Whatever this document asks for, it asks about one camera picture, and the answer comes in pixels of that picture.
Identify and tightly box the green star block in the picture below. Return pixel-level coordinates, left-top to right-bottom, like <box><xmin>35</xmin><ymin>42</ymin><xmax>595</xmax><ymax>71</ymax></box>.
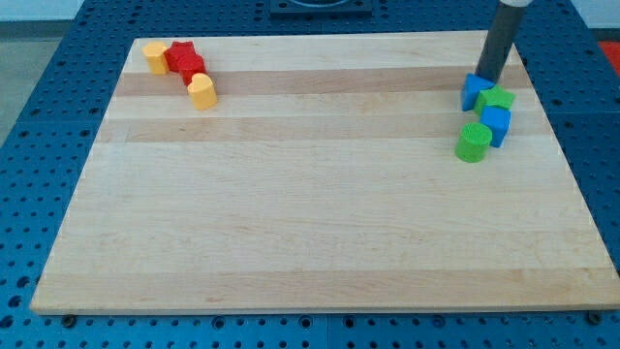
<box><xmin>474</xmin><ymin>85</ymin><xmax>515</xmax><ymax>116</ymax></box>

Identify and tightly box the red star block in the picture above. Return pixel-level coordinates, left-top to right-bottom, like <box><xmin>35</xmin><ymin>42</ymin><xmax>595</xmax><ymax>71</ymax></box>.
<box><xmin>164</xmin><ymin>41</ymin><xmax>195</xmax><ymax>73</ymax></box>

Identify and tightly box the blue cube block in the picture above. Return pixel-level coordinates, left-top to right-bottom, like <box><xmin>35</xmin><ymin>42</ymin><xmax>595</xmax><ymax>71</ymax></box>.
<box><xmin>480</xmin><ymin>107</ymin><xmax>512</xmax><ymax>147</ymax></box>

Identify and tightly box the wooden board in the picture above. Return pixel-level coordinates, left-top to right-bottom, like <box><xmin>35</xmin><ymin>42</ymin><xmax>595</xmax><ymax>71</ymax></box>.
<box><xmin>30</xmin><ymin>31</ymin><xmax>619</xmax><ymax>315</ymax></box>

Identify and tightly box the yellow heart block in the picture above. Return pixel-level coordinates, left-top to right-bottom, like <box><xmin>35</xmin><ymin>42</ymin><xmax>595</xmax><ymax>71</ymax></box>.
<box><xmin>187</xmin><ymin>73</ymin><xmax>218</xmax><ymax>111</ymax></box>

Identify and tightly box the red cylinder block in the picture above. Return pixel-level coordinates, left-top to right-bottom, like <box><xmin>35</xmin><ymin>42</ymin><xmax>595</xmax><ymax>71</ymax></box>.
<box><xmin>177</xmin><ymin>53</ymin><xmax>206</xmax><ymax>85</ymax></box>

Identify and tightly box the green cylinder block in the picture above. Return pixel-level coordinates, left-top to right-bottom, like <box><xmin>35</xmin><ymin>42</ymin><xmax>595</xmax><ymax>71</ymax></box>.
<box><xmin>454</xmin><ymin>122</ymin><xmax>492</xmax><ymax>163</ymax></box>

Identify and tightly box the blue triangle block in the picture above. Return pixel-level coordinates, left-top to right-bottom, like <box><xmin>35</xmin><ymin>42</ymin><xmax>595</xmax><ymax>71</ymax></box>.
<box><xmin>460</xmin><ymin>74</ymin><xmax>495</xmax><ymax>111</ymax></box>

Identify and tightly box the yellow hexagon block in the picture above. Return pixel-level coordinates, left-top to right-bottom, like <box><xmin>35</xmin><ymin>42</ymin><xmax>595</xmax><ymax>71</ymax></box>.
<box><xmin>141</xmin><ymin>42</ymin><xmax>169</xmax><ymax>75</ymax></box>

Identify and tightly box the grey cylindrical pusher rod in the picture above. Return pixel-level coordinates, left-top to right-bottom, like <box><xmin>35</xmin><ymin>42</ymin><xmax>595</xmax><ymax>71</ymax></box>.
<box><xmin>475</xmin><ymin>0</ymin><xmax>532</xmax><ymax>82</ymax></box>

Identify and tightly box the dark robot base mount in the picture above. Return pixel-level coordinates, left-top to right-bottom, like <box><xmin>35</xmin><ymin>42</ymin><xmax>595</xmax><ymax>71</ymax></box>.
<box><xmin>268</xmin><ymin>0</ymin><xmax>373</xmax><ymax>17</ymax></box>

